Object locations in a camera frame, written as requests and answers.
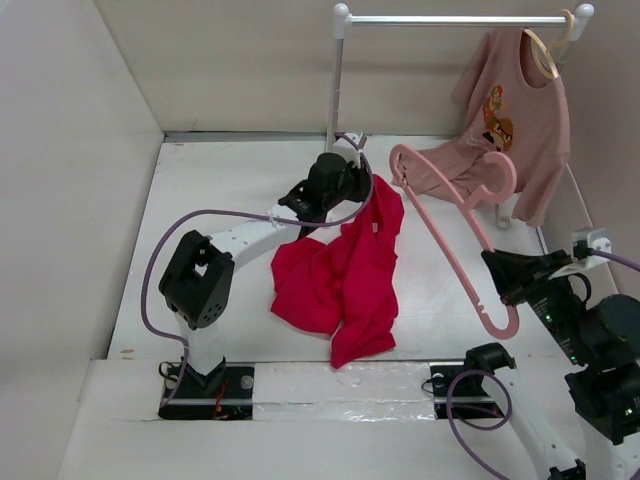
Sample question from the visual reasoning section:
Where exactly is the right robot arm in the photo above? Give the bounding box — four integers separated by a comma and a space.
461, 250, 639, 479

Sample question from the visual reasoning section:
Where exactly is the pink printed t shirt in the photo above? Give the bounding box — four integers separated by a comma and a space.
401, 28, 570, 227

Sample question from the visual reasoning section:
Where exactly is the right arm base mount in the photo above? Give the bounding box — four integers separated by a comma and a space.
422, 361, 503, 420

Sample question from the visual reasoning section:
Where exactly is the pink plastic hanger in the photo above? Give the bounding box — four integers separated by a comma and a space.
389, 143, 521, 339

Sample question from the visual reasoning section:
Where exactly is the wooden hanger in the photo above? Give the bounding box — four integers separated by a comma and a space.
523, 9, 575, 80

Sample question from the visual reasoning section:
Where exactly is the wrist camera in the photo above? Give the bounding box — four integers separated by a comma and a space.
331, 133, 367, 165
571, 227, 612, 269

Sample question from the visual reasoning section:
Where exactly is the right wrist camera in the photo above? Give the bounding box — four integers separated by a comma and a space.
571, 227, 612, 269

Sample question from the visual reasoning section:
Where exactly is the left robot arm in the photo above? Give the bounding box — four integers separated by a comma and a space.
159, 149, 374, 397

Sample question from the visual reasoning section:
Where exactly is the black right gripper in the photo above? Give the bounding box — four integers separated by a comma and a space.
481, 244, 596, 361

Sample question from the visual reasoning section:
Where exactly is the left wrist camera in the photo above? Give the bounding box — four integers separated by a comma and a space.
331, 133, 367, 165

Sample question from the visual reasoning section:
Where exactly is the white clothes rack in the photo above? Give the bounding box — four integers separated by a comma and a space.
325, 3, 595, 150

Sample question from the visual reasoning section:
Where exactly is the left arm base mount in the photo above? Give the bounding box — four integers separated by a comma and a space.
158, 361, 255, 421

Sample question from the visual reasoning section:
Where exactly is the red t shirt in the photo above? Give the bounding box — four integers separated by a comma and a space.
271, 175, 404, 369

